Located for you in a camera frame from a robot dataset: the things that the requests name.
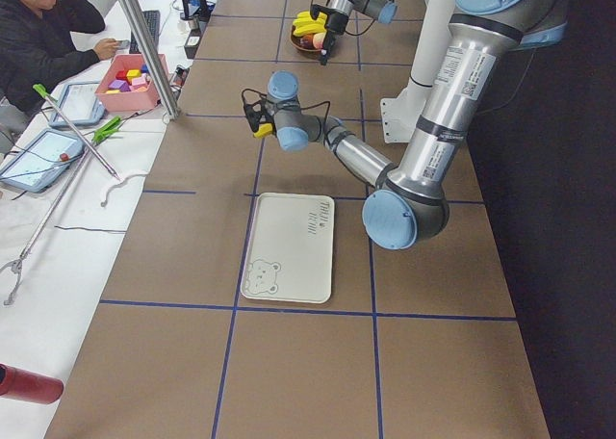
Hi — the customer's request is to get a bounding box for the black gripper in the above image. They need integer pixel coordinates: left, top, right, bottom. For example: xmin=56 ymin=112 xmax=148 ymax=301
xmin=241 ymin=88 xmax=275 ymax=133
xmin=310 ymin=4 xmax=347 ymax=65

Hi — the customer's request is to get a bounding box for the yellow banana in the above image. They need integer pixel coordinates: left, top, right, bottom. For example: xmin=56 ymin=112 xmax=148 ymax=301
xmin=292 ymin=17 xmax=326 ymax=38
xmin=253 ymin=122 xmax=274 ymax=139
xmin=295 ymin=11 xmax=327 ymax=21

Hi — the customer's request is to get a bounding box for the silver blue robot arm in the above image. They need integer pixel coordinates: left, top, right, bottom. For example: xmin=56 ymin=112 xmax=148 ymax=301
xmin=244 ymin=0 xmax=569 ymax=249
xmin=310 ymin=0 xmax=398 ymax=65

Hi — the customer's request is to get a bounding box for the brown wicker basket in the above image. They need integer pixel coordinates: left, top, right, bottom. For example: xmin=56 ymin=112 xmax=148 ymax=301
xmin=290 ymin=26 xmax=321 ymax=54

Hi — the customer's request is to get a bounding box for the pink white peach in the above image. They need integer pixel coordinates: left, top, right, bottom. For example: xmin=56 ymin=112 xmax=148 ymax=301
xmin=312 ymin=32 xmax=326 ymax=50

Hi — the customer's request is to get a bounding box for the white hook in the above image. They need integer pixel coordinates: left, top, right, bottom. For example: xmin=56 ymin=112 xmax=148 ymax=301
xmin=100 ymin=169 xmax=148 ymax=207

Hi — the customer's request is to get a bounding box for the pink bin of blocks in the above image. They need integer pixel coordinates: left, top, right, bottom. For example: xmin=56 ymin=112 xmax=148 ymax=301
xmin=95 ymin=54 xmax=160 ymax=112

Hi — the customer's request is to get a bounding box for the white bear tray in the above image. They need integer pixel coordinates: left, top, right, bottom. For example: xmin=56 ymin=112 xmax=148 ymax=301
xmin=241 ymin=193 xmax=335 ymax=304

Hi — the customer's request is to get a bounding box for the black keyboard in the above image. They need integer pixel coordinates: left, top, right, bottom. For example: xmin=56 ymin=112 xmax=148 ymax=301
xmin=128 ymin=9 xmax=162 ymax=55

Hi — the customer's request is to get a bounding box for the green clip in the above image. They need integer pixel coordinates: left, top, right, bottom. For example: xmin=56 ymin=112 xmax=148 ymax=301
xmin=91 ymin=116 xmax=122 ymax=145

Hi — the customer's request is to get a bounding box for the blue teach pendant far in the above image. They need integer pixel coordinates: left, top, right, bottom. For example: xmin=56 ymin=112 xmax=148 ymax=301
xmin=58 ymin=82 xmax=106 ymax=127

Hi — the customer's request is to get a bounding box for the blue teach pendant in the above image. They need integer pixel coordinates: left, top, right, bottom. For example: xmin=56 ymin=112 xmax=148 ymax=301
xmin=58 ymin=82 xmax=106 ymax=127
xmin=1 ymin=128 xmax=84 ymax=193

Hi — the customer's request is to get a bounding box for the blue teach pendant near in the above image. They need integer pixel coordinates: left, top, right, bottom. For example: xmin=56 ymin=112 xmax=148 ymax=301
xmin=1 ymin=128 xmax=84 ymax=193

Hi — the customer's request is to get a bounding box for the person in black hoodie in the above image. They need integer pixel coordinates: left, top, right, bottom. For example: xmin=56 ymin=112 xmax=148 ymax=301
xmin=1 ymin=0 xmax=120 ymax=116

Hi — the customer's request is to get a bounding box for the long reacher grabber tool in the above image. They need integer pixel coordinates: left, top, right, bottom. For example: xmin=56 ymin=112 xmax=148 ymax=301
xmin=0 ymin=83 xmax=120 ymax=307

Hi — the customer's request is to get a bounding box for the red bottle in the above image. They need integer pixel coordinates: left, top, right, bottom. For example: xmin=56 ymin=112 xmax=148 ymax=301
xmin=1 ymin=364 xmax=64 ymax=404

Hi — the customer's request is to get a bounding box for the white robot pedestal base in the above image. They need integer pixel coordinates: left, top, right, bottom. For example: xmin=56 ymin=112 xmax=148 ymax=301
xmin=380 ymin=0 xmax=455 ymax=143

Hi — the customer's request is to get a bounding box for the aluminium frame post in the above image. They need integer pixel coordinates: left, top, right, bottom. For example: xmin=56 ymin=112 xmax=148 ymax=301
xmin=118 ymin=0 xmax=180 ymax=121

